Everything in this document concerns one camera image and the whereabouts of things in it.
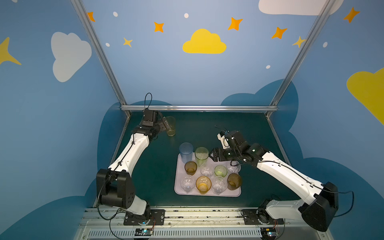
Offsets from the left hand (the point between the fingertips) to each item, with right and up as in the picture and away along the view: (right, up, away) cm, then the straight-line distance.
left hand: (162, 124), depth 86 cm
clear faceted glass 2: (+42, -28, +4) cm, 51 cm away
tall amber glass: (+3, +2, +14) cm, 14 cm away
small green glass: (+35, -28, +3) cm, 45 cm away
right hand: (+30, -15, -9) cm, 35 cm away
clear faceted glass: (+33, -35, -2) cm, 48 cm away
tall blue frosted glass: (+14, -15, +2) cm, 21 cm away
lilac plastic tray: (+10, -30, +4) cm, 32 cm away
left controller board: (-6, -52, -16) cm, 55 cm away
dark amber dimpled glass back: (+16, -26, +3) cm, 31 cm away
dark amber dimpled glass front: (+42, -33, -2) cm, 53 cm away
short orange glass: (+24, -34, -3) cm, 42 cm away
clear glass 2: (+26, -27, 0) cm, 37 cm away
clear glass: (+15, -34, -2) cm, 37 cm away
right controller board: (+55, -53, -15) cm, 78 cm away
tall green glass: (+23, -18, -3) cm, 29 cm away
